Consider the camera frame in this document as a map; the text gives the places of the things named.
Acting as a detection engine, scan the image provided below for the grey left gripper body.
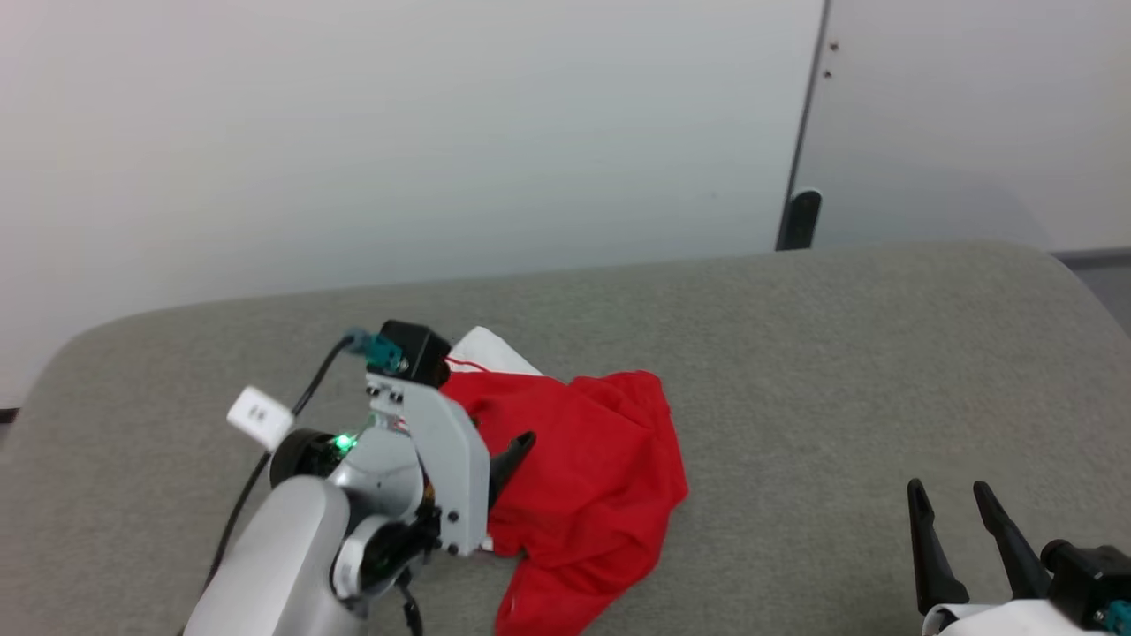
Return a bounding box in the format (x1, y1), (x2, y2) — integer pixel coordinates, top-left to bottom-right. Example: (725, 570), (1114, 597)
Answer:
(365, 373), (492, 558)

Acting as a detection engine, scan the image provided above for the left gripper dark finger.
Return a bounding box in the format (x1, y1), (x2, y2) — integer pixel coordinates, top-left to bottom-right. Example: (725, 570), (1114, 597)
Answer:
(490, 430), (538, 512)

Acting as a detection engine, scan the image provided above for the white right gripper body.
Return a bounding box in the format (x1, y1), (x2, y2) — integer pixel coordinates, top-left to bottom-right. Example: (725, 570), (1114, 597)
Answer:
(923, 599), (1098, 636)

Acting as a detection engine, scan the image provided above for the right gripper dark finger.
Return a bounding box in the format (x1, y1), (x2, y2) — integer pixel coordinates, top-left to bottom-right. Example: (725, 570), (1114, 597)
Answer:
(907, 479), (971, 617)
(973, 481), (1053, 602)

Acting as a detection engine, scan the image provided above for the red and white garment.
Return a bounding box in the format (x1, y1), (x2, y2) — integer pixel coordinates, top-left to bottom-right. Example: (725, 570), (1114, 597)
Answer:
(439, 326), (690, 636)

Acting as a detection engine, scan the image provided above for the black partition foot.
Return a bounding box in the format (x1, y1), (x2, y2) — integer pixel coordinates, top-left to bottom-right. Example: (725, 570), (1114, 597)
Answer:
(776, 189), (823, 252)

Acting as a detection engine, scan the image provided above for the dark partition edge strip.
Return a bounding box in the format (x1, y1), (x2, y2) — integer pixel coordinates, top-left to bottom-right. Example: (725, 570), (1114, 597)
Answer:
(778, 0), (833, 250)

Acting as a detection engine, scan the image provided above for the black camera cable teal plug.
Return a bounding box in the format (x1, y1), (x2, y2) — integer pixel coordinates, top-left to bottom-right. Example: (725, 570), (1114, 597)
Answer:
(205, 329), (404, 588)

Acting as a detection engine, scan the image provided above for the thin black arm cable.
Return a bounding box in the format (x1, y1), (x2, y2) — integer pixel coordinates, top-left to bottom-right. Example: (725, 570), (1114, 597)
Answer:
(398, 570), (426, 636)

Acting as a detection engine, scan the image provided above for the white cable tag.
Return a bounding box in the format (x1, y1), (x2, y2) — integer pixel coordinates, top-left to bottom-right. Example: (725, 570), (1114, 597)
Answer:
(227, 386), (294, 451)

